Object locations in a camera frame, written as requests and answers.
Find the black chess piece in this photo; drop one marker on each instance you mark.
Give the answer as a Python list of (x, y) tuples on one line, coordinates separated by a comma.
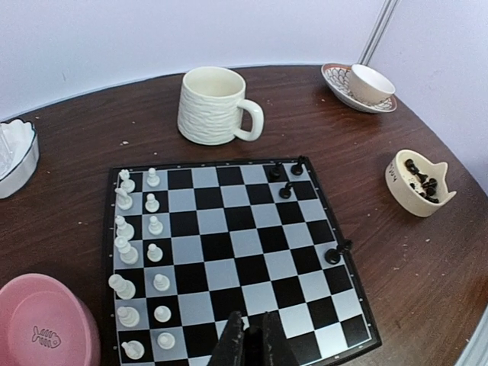
[(333, 256)]

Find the white ceramic cup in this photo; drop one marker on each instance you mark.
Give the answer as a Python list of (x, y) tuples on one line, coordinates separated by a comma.
[(368, 85)]

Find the white chess pawn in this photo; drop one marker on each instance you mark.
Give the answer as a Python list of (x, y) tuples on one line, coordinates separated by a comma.
[(155, 226), (166, 340), (153, 180), (162, 314), (161, 282), (154, 253), (152, 204)]

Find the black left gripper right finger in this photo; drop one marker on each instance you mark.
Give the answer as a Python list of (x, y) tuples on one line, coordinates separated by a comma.
[(276, 348)]

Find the black chess pawn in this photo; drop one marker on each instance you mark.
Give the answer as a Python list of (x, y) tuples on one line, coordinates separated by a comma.
[(285, 192), (297, 168), (274, 173)]

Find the white chess knight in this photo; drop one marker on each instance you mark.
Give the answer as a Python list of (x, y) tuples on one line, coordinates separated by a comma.
[(123, 200), (133, 349)]

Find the white chess king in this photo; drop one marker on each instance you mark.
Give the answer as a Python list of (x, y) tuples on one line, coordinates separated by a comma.
[(123, 288)]

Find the white ribbed ceramic mug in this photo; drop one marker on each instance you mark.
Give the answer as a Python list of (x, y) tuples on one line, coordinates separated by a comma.
[(213, 108)]

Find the black and white chessboard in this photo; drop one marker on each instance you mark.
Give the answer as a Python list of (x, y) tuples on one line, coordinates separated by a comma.
[(230, 243)]

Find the cream bowl of black pieces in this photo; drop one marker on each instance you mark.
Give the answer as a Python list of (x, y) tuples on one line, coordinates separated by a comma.
[(418, 184)]

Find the white chess bishop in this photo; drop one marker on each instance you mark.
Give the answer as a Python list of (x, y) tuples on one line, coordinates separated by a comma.
[(123, 228), (128, 316)]

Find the white chess rook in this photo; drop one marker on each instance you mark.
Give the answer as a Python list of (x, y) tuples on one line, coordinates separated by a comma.
[(126, 183)]

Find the aluminium frame post right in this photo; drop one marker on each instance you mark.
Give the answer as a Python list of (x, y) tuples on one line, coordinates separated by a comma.
[(378, 30)]

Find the pink bowl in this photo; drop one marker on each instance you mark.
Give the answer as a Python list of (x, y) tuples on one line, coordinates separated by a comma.
[(44, 323)]

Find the white chess queen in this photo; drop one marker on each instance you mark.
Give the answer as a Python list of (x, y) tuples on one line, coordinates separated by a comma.
[(128, 254)]

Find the floral patterned saucer plate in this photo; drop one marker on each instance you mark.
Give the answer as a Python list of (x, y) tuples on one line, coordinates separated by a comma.
[(336, 77)]

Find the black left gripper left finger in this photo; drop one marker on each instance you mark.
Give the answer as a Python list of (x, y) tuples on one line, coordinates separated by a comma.
[(229, 349)]

